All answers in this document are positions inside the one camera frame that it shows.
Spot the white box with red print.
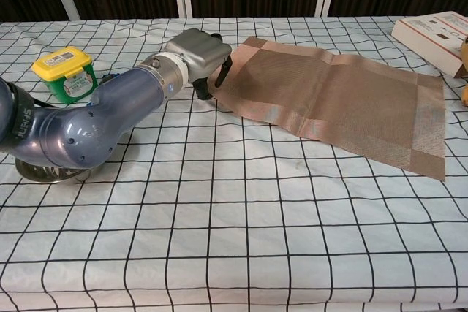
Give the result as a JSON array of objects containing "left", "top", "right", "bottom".
[{"left": 390, "top": 11, "right": 468, "bottom": 79}]

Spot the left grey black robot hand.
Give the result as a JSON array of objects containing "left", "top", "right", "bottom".
[{"left": 164, "top": 28, "right": 234, "bottom": 101}]

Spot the green tub with yellow lid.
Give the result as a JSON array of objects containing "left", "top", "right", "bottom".
[{"left": 31, "top": 46, "right": 99, "bottom": 104}]

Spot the stainless steel bowl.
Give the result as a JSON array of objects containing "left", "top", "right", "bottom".
[{"left": 14, "top": 158, "right": 88, "bottom": 184}]

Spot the brown woven placemat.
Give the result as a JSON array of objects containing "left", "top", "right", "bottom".
[{"left": 208, "top": 36, "right": 446, "bottom": 182}]

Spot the yellow plush toy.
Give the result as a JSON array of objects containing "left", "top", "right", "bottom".
[{"left": 458, "top": 34, "right": 468, "bottom": 107}]

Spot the white black grid tablecloth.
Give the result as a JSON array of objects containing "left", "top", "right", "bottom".
[{"left": 0, "top": 15, "right": 468, "bottom": 312}]

